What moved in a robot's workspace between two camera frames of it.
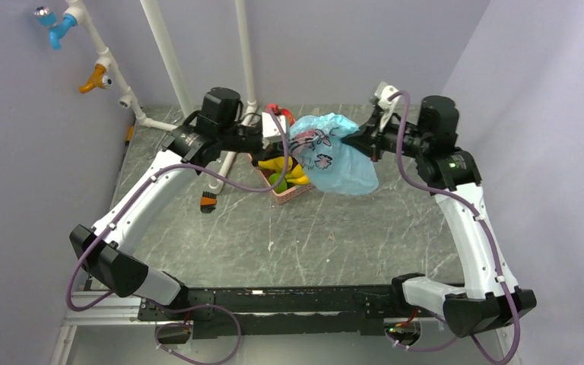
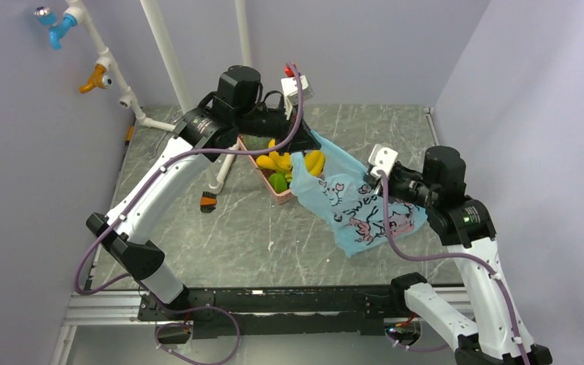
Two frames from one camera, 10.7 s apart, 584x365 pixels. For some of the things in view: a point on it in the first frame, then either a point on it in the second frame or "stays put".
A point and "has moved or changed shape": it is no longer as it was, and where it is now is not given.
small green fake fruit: (273, 180) stays put
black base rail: (270, 312) stays put
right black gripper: (369, 139) to (376, 182)
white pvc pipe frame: (126, 97) stays put
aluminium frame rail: (85, 306) stays put
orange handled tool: (128, 137) stays put
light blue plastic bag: (317, 143) has moved or changed shape
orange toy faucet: (99, 80) stays put
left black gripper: (259, 149) to (303, 139)
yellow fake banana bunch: (297, 176) to (315, 160)
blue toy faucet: (56, 30) stays put
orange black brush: (207, 201) stays put
